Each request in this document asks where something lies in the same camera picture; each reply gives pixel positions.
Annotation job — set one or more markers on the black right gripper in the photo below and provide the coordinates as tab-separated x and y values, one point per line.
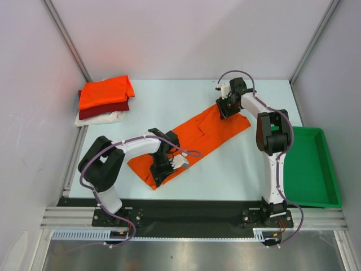
225	107

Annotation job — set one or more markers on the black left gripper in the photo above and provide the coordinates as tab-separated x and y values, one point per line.
159	176

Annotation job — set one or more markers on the orange t-shirt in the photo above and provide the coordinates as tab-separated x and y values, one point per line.
204	132
112	90

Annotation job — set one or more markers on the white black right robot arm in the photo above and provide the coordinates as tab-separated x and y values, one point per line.
274	135

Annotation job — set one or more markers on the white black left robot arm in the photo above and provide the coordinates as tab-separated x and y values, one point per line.
102	163

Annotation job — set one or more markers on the folded white t-shirt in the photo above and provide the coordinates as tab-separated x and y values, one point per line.
106	118

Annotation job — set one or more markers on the folded dark red t-shirt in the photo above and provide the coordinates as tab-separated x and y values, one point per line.
104	108

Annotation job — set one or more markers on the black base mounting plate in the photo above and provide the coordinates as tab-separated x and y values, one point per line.
204	219

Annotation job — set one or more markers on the folded orange t-shirt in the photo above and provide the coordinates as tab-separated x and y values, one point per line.
112	90

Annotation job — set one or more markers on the green plastic tray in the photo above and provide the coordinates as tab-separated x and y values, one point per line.
309	177

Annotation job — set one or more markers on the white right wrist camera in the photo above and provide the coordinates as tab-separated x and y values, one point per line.
224	89

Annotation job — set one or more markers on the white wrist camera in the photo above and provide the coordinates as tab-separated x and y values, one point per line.
179	161
224	89

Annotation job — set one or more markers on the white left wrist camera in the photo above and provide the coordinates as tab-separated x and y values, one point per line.
179	161

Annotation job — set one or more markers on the white slotted cable duct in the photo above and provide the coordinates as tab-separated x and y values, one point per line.
120	235

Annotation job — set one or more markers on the aluminium frame rail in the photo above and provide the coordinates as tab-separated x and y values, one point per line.
317	219

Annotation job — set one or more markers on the right corner aluminium post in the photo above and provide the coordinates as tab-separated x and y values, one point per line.
315	39

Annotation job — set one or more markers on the corner aluminium post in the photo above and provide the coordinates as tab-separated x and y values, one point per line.
315	39
65	36

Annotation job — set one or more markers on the left corner aluminium post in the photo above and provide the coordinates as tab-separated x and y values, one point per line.
65	36

